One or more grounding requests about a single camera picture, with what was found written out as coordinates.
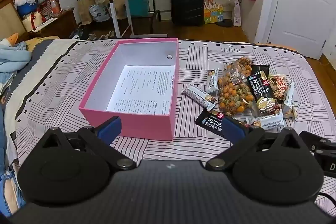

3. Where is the black hard-shell suitcase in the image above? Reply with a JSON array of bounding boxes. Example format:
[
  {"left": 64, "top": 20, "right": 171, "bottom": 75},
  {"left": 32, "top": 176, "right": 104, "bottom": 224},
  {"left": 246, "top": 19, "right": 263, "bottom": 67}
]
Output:
[{"left": 169, "top": 0, "right": 205, "bottom": 26}]

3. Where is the blue and white plastic bag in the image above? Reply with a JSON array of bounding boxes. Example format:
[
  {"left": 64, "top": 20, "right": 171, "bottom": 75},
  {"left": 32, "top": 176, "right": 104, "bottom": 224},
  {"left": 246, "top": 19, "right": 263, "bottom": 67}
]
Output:
[{"left": 89, "top": 4, "right": 111, "bottom": 22}]

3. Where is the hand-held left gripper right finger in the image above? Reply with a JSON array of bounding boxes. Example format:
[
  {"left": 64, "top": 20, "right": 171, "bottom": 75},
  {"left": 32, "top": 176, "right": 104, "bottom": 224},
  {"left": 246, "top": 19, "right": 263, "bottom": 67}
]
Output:
[{"left": 205, "top": 117, "right": 303, "bottom": 171}]

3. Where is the pink cardboard box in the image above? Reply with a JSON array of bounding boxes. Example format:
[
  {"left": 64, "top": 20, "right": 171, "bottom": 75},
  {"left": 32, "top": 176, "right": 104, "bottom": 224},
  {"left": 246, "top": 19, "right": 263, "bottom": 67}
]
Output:
[{"left": 79, "top": 38, "right": 180, "bottom": 141}]

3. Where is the yellow bag with red ribbon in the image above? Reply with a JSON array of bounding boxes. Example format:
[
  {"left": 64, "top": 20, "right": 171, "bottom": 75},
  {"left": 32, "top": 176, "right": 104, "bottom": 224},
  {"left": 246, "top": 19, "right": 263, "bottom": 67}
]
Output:
[{"left": 22, "top": 11, "right": 43, "bottom": 32}]

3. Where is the black cable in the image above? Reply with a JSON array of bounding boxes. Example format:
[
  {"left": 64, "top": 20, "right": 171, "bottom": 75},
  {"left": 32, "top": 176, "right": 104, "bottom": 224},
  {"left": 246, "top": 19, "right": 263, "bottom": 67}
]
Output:
[{"left": 314, "top": 192, "right": 336, "bottom": 212}]

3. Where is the white paper bag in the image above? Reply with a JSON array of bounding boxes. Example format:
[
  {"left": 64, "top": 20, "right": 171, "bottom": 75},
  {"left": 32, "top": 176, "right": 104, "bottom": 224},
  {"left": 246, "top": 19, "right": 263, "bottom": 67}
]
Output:
[{"left": 232, "top": 0, "right": 242, "bottom": 28}]

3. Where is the red gift bag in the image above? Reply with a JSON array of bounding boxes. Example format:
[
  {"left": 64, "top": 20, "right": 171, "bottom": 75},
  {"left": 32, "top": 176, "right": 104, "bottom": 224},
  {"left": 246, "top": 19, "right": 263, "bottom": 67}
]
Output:
[{"left": 37, "top": 0, "right": 62, "bottom": 18}]

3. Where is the printed paper sheet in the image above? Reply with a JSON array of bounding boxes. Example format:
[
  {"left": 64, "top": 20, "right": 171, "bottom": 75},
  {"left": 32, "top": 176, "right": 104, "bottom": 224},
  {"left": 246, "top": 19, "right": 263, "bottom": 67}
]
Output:
[{"left": 106, "top": 65, "right": 176, "bottom": 115}]

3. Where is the white plush duck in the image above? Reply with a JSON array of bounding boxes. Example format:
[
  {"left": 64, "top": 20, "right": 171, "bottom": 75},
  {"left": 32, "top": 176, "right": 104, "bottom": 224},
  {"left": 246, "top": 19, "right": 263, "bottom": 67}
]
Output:
[{"left": 0, "top": 33, "right": 19, "bottom": 46}]

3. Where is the colourful cartoon box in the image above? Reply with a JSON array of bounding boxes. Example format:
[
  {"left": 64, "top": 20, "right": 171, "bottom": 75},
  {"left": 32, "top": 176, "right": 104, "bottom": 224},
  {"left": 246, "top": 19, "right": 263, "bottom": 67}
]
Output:
[{"left": 204, "top": 0, "right": 224, "bottom": 24}]

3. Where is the clear bag of coated peanuts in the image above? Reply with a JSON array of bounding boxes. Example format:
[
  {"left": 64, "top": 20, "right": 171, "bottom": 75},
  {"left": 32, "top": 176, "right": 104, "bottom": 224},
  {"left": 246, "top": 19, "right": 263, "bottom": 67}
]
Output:
[
  {"left": 217, "top": 74, "right": 257, "bottom": 116},
  {"left": 225, "top": 56, "right": 253, "bottom": 78}
]

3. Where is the black cracker packet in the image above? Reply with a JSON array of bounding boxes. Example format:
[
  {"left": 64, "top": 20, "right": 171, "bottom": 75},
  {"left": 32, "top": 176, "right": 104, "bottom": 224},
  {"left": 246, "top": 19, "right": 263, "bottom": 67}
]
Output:
[
  {"left": 246, "top": 64, "right": 281, "bottom": 117},
  {"left": 195, "top": 109, "right": 252, "bottom": 139}
]

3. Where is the white snack bar packet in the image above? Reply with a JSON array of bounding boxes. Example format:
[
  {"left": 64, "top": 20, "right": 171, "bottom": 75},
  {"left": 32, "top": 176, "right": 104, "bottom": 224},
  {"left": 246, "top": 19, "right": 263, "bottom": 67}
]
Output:
[
  {"left": 182, "top": 84, "right": 219, "bottom": 110},
  {"left": 245, "top": 111, "right": 285, "bottom": 133},
  {"left": 281, "top": 80, "right": 297, "bottom": 118},
  {"left": 207, "top": 68, "right": 220, "bottom": 93}
]

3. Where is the red and beige snack packet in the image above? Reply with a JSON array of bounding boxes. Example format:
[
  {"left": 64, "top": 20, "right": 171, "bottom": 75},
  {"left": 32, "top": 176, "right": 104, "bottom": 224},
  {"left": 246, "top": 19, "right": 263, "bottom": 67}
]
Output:
[{"left": 268, "top": 74, "right": 292, "bottom": 104}]

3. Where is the light blue blanket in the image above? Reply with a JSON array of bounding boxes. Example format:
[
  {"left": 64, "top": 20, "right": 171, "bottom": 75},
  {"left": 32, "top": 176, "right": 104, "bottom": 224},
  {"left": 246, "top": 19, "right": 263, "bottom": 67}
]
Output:
[{"left": 0, "top": 42, "right": 32, "bottom": 73}]

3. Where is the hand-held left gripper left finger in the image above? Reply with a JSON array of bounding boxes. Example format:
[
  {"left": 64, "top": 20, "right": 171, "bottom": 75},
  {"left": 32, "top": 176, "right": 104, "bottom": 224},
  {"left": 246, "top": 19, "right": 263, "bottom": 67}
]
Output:
[{"left": 41, "top": 116, "right": 137, "bottom": 171}]

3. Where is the wooden bed headboard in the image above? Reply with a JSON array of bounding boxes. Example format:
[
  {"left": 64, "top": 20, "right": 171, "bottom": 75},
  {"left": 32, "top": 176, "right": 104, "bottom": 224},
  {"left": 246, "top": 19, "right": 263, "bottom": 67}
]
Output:
[{"left": 0, "top": 0, "right": 28, "bottom": 42}]

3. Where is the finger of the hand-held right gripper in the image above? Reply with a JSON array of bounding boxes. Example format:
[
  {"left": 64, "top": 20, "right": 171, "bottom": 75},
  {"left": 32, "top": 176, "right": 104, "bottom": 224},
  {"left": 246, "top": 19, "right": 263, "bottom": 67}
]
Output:
[{"left": 299, "top": 131, "right": 336, "bottom": 153}]

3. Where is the brown paper bag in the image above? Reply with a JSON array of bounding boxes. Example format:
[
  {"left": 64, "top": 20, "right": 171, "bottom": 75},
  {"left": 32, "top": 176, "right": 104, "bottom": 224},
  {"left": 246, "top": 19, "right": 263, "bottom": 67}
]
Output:
[{"left": 78, "top": 0, "right": 95, "bottom": 25}]

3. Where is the white door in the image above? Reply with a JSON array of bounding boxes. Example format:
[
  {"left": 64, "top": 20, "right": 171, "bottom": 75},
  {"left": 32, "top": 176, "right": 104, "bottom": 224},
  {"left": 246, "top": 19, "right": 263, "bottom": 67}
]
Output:
[{"left": 255, "top": 0, "right": 336, "bottom": 60}]

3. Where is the wooden nightstand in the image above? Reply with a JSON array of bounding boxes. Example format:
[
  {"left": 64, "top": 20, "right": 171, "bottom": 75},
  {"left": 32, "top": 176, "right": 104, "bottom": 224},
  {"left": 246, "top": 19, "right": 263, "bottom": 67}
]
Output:
[{"left": 28, "top": 8, "right": 77, "bottom": 40}]

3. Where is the blue bowl of plush toys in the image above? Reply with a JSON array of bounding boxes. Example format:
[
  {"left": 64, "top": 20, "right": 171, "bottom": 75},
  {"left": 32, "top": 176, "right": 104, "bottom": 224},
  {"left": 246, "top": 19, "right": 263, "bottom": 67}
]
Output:
[{"left": 14, "top": 0, "right": 40, "bottom": 17}]

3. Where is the teal shopping bag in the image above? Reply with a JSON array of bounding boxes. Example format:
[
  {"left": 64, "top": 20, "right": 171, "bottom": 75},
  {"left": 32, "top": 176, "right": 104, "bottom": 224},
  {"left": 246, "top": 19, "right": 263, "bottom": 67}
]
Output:
[{"left": 128, "top": 0, "right": 149, "bottom": 18}]

